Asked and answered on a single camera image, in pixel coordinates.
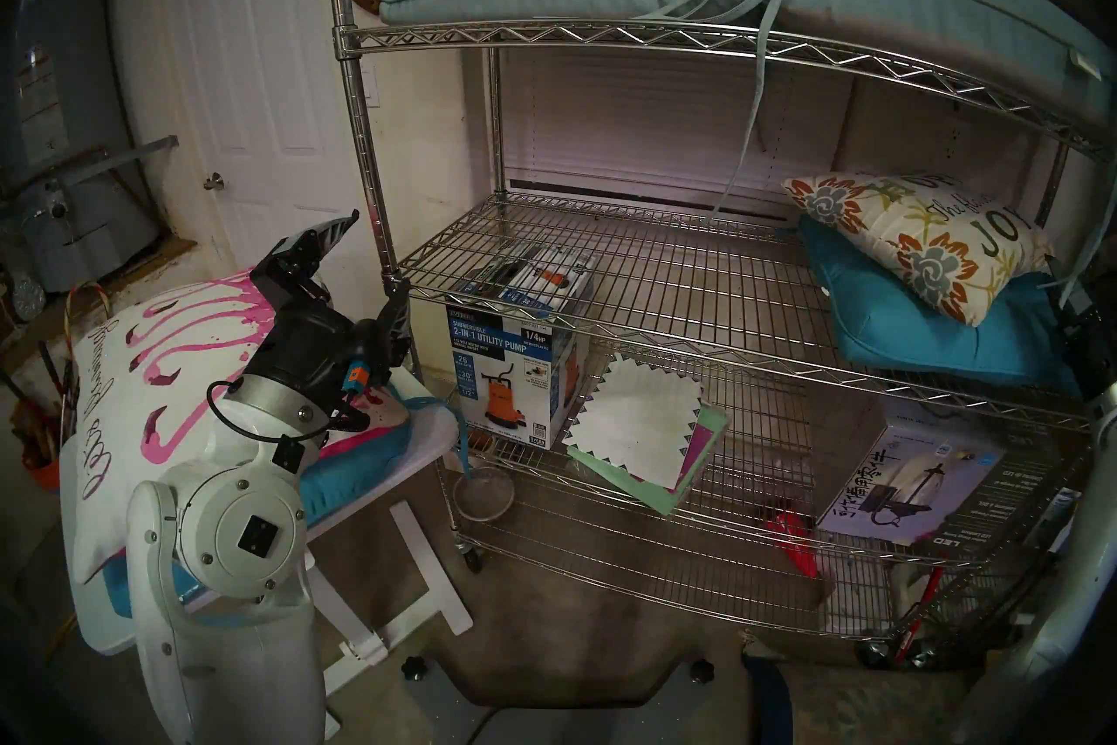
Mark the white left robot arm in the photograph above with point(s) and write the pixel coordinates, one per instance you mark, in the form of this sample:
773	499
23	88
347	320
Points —
218	665

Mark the orange bucket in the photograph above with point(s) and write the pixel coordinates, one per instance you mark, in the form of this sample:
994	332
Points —
42	473

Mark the pink paper sheet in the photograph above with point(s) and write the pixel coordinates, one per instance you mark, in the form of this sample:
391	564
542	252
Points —
698	451

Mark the utility pump box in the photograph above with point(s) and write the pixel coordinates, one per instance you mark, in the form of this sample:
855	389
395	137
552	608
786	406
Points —
497	368

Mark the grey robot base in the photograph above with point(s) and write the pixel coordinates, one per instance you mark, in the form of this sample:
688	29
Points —
567	721

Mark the green paper sheet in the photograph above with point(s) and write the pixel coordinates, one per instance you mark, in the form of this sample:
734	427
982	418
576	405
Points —
672	494

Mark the white scalloped paper sheet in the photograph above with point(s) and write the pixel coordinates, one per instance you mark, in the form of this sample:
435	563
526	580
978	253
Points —
637	420

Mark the teal tufted seat cushion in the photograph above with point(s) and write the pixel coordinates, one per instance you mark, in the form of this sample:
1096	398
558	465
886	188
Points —
890	333

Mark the teal flat seat cushion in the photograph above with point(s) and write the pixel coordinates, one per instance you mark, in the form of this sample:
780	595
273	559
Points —
358	473

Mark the black base knob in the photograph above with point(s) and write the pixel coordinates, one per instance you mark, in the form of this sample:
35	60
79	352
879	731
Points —
702	671
414	668

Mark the red plastic bag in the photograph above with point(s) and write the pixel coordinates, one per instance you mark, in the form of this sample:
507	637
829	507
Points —
794	542

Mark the floral JOY throw pillow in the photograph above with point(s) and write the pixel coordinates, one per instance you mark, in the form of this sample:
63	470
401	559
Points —
925	237

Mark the grey water heater tank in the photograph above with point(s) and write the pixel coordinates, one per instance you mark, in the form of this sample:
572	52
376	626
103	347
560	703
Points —
78	228

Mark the metal door knob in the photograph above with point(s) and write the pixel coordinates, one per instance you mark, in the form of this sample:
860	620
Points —
214	182

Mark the patterned grey cloth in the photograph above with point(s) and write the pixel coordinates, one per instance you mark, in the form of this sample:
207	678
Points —
873	708

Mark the white panel door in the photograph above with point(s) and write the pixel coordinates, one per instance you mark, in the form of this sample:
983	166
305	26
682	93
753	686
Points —
262	54

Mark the dark blue cloth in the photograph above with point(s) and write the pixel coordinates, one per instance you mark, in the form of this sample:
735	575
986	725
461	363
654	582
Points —
772	704

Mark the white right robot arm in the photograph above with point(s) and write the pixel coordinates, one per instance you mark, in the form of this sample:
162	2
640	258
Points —
1073	621

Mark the LED lamp box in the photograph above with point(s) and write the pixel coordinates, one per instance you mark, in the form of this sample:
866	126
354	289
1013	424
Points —
916	481

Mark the white folding table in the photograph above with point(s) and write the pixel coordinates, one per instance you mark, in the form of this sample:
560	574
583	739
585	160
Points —
436	586

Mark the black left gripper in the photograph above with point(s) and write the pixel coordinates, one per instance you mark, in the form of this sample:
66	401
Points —
301	350

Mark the brown wooden ledge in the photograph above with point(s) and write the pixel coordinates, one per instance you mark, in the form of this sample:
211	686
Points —
131	272

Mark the clear glass bowl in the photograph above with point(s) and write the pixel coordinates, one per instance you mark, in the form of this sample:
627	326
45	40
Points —
484	494

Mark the pink flamingo throw pillow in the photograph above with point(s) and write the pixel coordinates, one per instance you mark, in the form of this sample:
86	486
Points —
140	403

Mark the black caster wheel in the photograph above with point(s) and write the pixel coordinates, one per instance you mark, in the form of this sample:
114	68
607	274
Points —
472	560

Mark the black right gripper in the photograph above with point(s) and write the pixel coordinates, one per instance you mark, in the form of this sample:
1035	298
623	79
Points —
1091	342

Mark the silver round ornament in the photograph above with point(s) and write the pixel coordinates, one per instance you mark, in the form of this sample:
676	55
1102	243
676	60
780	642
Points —
28	298

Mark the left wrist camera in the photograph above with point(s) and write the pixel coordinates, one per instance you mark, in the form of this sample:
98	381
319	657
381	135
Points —
358	378

